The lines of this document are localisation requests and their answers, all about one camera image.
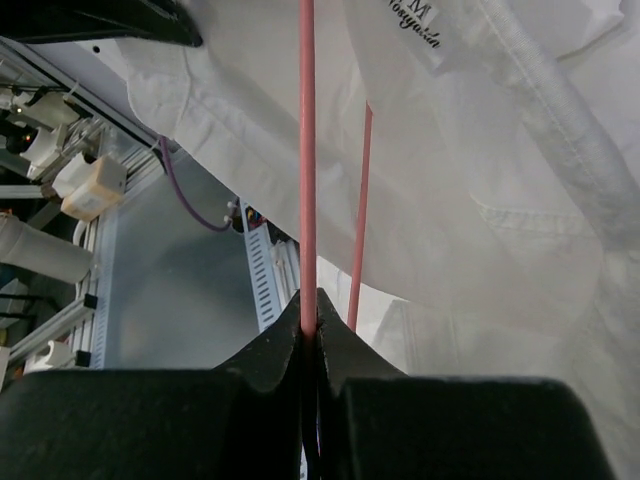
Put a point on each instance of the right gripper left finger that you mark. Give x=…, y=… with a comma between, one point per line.
x=239, y=420

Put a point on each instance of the aluminium mounting rail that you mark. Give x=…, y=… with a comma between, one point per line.
x=52, y=110

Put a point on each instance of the slotted grey cable duct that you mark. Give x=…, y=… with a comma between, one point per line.
x=261, y=269

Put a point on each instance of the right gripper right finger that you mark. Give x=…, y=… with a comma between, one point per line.
x=376, y=422

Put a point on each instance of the pink wire hanger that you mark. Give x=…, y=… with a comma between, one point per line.
x=307, y=185

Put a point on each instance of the white shirt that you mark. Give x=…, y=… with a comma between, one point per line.
x=502, y=235

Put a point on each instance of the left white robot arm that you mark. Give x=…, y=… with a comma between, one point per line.
x=59, y=21

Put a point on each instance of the white cylindrical object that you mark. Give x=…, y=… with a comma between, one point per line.
x=31, y=249

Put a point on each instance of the beige power adapter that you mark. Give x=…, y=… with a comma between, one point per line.
x=89, y=185

